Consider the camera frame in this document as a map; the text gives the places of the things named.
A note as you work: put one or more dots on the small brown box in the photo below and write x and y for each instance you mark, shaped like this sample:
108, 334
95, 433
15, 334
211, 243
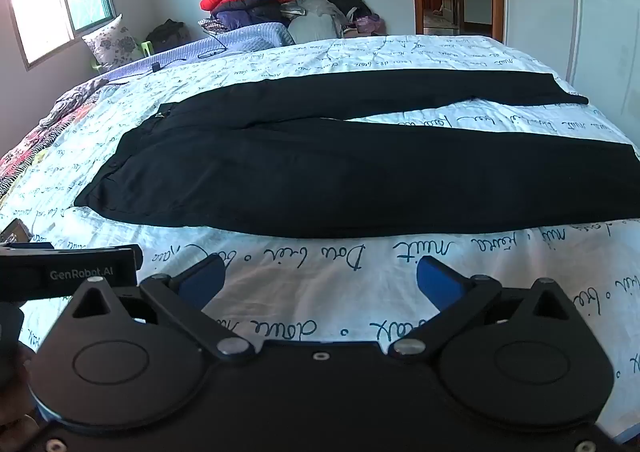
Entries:
15, 231

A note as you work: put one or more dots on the green plastic chair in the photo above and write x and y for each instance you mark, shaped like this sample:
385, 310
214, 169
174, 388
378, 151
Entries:
146, 48

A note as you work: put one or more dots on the black backpack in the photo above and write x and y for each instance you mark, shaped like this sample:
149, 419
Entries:
167, 35

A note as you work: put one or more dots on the black bag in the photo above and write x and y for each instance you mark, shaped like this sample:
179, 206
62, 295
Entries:
345, 0

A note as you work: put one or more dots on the purple bag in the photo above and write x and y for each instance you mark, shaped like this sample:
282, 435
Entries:
369, 25

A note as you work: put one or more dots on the white wardrobe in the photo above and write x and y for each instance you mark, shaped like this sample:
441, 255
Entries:
575, 7

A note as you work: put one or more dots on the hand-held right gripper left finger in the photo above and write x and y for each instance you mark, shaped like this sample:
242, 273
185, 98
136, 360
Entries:
200, 279

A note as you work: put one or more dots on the light blue quilt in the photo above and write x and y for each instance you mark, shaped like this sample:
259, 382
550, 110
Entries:
250, 37

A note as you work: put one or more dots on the dark blue jacket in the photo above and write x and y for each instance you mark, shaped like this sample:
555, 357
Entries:
245, 15

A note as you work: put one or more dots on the floral pillow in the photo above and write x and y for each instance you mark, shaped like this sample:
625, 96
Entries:
112, 43

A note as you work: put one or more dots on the white script printed bed cover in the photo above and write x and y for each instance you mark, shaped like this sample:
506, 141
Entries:
310, 277

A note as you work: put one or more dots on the floral blanket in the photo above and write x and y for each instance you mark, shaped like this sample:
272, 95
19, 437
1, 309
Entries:
35, 142

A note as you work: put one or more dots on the black pants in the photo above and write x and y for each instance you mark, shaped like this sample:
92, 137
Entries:
320, 172

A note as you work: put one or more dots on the grey cloth bundle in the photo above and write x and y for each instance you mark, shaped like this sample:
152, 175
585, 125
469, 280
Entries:
312, 22

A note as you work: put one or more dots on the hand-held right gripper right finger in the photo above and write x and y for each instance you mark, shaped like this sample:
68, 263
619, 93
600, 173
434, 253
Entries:
440, 284

